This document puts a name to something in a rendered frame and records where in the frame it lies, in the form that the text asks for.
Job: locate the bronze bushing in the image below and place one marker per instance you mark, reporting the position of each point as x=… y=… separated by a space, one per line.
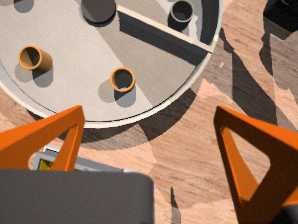
x=118 y=71
x=27 y=55

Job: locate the grey metal bushing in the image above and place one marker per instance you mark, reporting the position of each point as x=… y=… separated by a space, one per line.
x=184 y=7

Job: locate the divided red and yellow tray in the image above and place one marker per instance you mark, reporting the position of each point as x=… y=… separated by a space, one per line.
x=50 y=155

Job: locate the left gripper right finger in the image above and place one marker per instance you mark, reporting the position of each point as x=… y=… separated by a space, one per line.
x=258 y=203

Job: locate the yellow bin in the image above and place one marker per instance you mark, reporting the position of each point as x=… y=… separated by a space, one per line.
x=45 y=165

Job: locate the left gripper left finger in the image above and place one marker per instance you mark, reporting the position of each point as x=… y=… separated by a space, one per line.
x=17 y=145

